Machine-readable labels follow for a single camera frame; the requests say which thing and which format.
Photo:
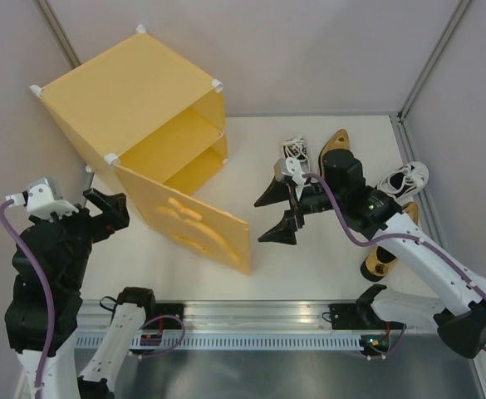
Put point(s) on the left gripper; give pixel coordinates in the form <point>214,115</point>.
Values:
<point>120,214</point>

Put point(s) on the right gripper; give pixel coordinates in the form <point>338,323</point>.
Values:
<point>284,231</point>

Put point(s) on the black white sneaker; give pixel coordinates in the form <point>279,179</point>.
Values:
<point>296,147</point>
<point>407,181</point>

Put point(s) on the yellow cabinet door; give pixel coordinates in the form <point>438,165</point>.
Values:
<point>191,223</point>

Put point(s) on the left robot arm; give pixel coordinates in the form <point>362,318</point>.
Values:
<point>54,240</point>

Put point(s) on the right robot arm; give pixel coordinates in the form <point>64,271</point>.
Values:
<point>370,217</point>

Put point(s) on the gold shoe far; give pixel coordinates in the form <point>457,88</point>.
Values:
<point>340,140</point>

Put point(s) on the gold shoe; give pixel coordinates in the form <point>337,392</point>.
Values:
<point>380,261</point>
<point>340,140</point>

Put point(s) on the gold shoe near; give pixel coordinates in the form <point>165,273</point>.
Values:
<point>380,261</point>

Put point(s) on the yellow shoe cabinet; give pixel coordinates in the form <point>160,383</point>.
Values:
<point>148,123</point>

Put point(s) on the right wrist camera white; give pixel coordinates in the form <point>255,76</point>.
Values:
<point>289,168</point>

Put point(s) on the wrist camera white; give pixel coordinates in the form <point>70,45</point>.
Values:
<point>43,198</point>
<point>289,168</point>

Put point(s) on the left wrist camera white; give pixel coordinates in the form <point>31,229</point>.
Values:
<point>43,198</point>

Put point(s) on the white slotted cable duct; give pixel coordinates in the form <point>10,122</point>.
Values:
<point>209,341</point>

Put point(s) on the aluminium frame rail right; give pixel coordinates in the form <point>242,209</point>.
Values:
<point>403,138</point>

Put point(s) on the aluminium frame post left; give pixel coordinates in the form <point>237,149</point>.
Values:
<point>58,33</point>

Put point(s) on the aluminium frame post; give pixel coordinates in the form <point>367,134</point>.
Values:
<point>445,38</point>
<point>58,33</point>

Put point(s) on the aluminium frame post right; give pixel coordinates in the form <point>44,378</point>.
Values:
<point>445,38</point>

